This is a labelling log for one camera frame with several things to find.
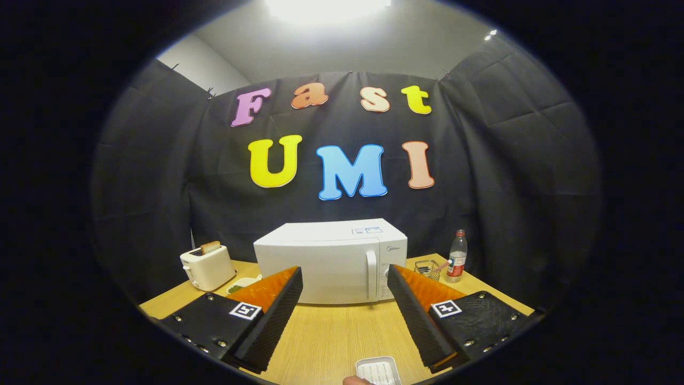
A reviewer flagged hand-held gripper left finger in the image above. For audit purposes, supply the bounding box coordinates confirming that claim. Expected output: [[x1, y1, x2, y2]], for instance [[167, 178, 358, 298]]
[[159, 266, 304, 375]]

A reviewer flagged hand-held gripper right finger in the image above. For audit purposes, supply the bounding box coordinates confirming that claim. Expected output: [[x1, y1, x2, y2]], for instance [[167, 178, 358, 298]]
[[387, 264, 535, 374]]

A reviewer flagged white toaster oven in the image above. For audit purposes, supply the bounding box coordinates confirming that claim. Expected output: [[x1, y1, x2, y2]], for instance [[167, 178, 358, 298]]
[[253, 218, 408, 305]]

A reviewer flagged white pop-up toaster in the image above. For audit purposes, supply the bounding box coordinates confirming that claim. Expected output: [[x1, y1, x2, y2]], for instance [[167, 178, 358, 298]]
[[180, 245, 237, 292]]

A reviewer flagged white divided bean plate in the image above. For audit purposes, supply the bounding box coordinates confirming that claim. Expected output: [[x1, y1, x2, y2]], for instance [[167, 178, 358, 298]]
[[226, 274, 263, 296]]

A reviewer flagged small white ridged tray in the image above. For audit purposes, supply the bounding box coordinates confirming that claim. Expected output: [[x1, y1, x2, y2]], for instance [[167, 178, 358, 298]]
[[355, 356, 402, 385]]

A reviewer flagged clear plastic water bottle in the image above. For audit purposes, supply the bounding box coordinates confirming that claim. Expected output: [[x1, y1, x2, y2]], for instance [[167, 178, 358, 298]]
[[445, 229, 468, 283]]

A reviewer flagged metal wire basket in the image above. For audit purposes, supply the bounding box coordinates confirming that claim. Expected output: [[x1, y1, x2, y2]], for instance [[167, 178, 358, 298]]
[[414, 259, 443, 282]]

